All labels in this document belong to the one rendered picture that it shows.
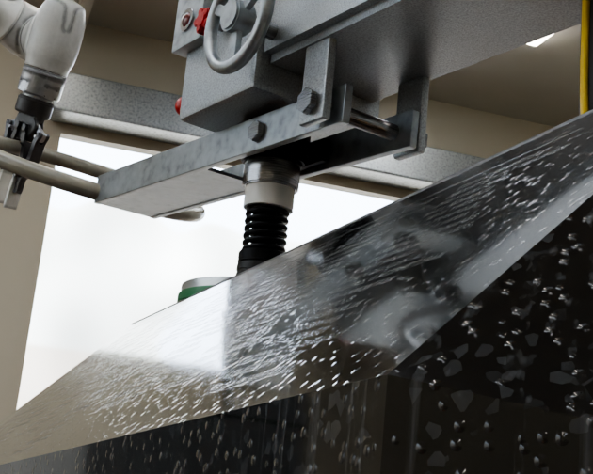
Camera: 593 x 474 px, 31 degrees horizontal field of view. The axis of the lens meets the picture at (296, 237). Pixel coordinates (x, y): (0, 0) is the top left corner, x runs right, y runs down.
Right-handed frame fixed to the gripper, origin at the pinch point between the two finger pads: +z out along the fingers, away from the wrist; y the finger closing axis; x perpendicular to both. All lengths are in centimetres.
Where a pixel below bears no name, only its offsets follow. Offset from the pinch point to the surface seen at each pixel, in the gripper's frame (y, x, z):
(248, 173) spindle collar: 86, -21, -22
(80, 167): 5.1, 11.9, -8.8
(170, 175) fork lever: 68, -18, -17
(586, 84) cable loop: 137, -32, -42
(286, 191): 91, -18, -21
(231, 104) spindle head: 84, -26, -30
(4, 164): 31.2, -23.0, -8.8
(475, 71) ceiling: -287, 559, -129
